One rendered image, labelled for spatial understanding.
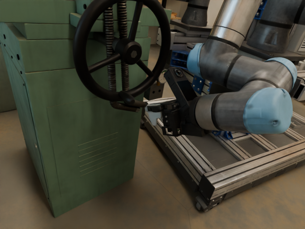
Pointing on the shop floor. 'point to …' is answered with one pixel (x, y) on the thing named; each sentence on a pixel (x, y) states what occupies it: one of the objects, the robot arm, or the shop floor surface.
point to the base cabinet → (75, 131)
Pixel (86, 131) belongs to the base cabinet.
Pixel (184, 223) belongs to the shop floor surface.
